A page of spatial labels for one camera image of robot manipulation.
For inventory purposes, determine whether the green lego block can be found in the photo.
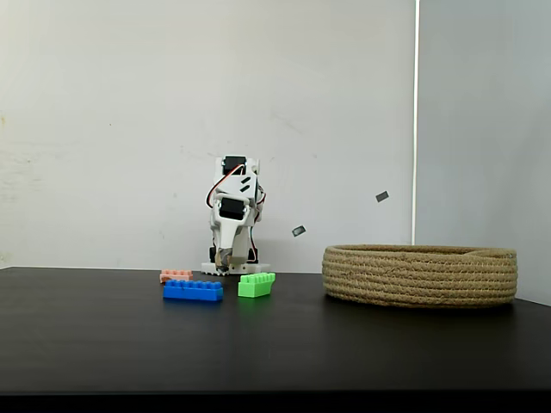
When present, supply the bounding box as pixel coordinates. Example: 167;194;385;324
237;272;277;299

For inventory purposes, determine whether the pink lego block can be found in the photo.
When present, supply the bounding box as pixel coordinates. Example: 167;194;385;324
159;269;194;284

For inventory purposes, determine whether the blue lego block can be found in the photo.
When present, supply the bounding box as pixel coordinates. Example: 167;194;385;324
162;280;225;302

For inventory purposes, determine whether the white vertical corner strip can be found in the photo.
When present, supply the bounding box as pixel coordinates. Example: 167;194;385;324
412;0;421;245

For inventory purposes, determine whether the red white black cable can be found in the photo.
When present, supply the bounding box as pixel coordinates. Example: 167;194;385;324
203;164;247;207

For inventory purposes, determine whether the woven rope basket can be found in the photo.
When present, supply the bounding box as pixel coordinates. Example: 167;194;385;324
321;243;518;308

